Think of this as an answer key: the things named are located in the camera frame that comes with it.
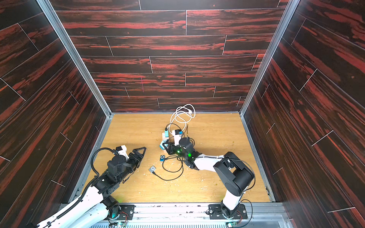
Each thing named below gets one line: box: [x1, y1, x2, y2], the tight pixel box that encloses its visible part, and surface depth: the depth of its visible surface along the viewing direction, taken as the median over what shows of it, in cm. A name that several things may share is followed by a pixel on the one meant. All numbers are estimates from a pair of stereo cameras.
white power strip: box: [159, 132, 170, 150], surface depth 103 cm
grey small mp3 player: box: [148, 165, 157, 174], surface depth 90 cm
